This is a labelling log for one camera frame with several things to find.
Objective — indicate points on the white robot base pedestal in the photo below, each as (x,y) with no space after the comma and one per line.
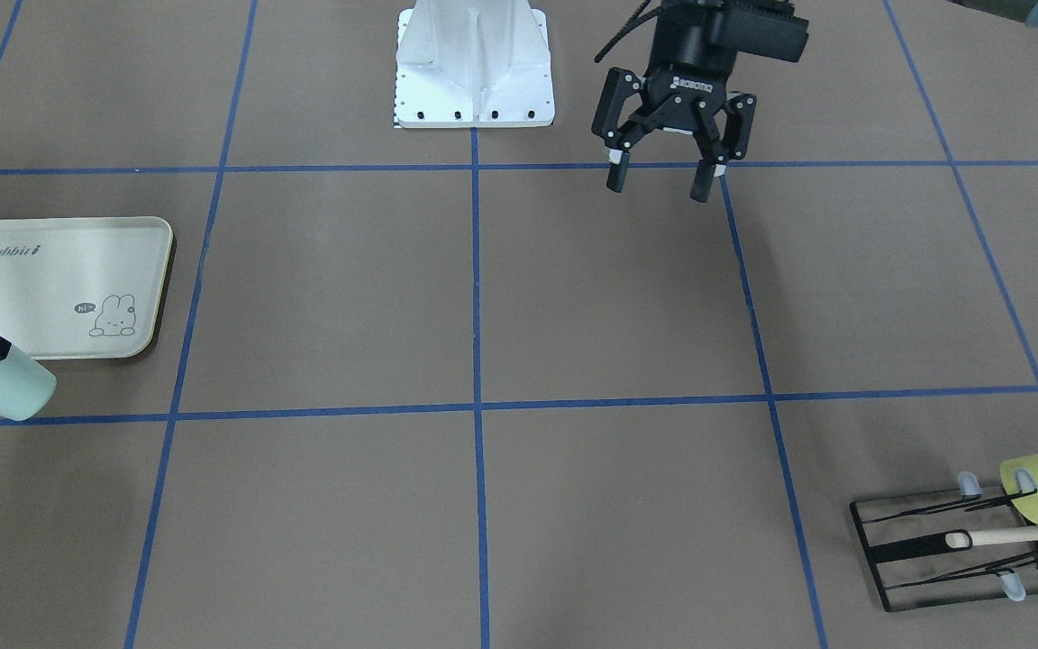
(473,64)

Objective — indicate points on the black wire cup rack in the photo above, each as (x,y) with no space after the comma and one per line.
(943,547)

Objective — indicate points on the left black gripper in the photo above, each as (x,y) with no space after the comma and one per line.
(683,54)

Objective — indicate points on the cream rabbit print tray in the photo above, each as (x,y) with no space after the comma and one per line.
(83,287)

